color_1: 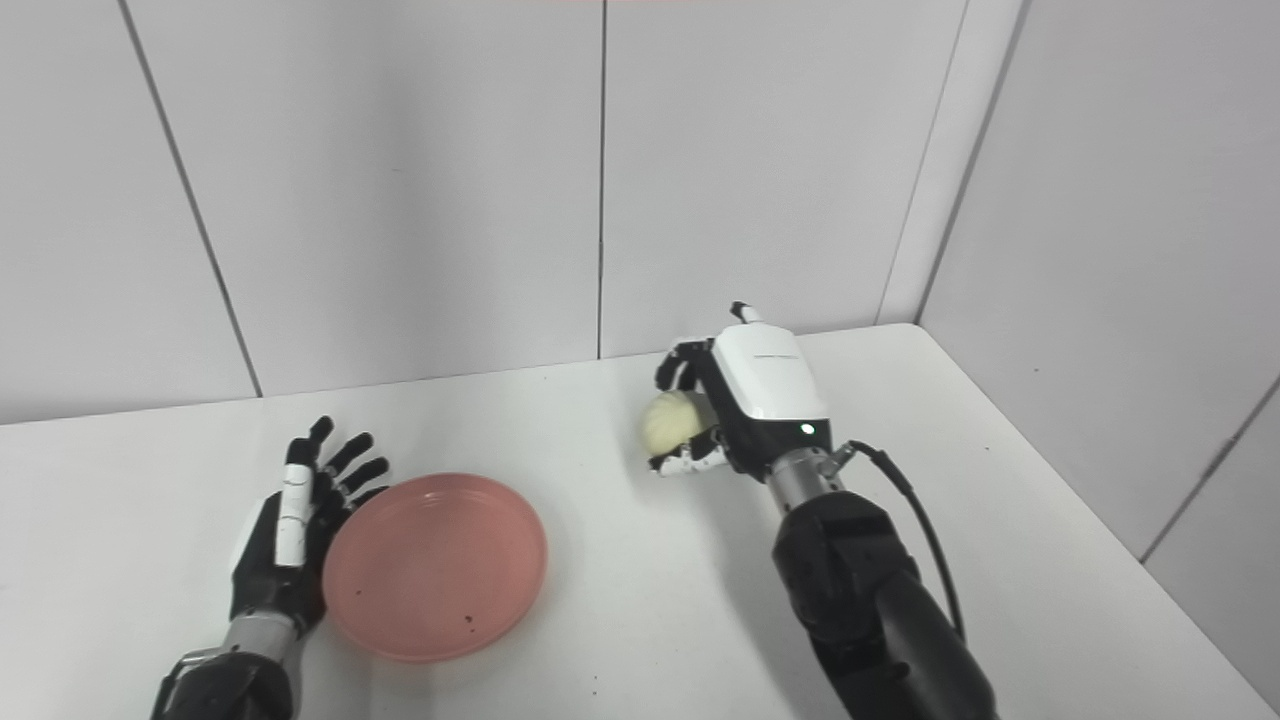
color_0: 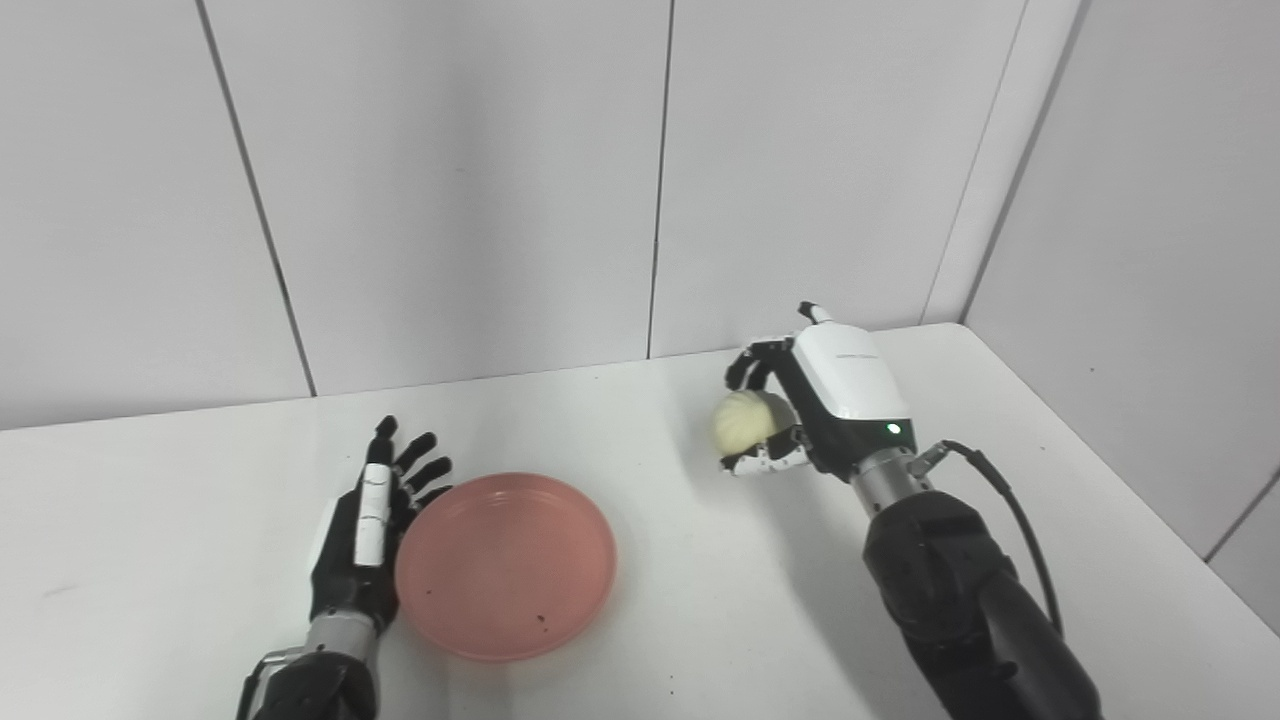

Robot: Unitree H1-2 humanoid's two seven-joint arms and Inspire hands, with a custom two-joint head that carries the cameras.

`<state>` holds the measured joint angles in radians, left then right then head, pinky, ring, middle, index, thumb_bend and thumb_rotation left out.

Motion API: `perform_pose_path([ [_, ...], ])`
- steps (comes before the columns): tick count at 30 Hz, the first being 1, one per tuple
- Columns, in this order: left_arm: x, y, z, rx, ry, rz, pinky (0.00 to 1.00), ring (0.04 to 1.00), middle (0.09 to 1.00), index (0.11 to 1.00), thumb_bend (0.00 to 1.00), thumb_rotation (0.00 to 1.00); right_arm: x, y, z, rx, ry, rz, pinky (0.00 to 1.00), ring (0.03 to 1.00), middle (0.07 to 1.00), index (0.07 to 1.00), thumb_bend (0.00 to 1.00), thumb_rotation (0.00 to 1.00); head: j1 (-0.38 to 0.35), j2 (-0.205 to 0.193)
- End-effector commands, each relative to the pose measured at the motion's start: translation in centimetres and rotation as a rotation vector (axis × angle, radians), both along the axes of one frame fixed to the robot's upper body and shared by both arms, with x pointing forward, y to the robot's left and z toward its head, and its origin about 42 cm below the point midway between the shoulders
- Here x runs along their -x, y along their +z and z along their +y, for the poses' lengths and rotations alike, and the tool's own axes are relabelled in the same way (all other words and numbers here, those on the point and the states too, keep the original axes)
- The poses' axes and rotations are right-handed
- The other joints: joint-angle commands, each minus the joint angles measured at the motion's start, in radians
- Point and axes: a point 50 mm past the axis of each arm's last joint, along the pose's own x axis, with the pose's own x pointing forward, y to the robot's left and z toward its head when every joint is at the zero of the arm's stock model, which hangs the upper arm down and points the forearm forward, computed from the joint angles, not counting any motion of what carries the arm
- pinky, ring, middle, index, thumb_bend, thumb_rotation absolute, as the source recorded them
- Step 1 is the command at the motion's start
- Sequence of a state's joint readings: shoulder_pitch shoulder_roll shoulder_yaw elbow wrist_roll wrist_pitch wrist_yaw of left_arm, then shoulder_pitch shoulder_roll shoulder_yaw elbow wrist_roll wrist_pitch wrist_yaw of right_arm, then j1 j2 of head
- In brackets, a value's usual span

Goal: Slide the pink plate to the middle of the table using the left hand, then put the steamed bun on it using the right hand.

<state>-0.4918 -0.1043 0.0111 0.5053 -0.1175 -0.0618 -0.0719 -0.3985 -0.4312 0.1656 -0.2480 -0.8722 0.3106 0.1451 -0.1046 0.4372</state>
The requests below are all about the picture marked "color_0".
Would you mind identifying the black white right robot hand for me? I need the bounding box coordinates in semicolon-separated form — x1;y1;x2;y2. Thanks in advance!
722;301;916;482

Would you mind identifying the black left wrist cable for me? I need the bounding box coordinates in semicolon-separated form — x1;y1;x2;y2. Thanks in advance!
236;652;269;720

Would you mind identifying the pink round plate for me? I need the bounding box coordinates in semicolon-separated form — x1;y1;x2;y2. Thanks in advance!
394;473;618;663

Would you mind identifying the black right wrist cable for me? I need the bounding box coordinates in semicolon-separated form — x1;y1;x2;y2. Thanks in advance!
908;439;1064;638

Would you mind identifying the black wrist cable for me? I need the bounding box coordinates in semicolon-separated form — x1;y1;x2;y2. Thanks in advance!
908;439;1064;638
236;652;269;720

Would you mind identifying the cream steamed bun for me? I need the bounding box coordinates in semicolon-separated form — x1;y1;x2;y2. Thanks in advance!
712;391;799;462

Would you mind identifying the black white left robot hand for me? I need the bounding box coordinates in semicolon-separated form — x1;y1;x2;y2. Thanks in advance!
308;416;454;635

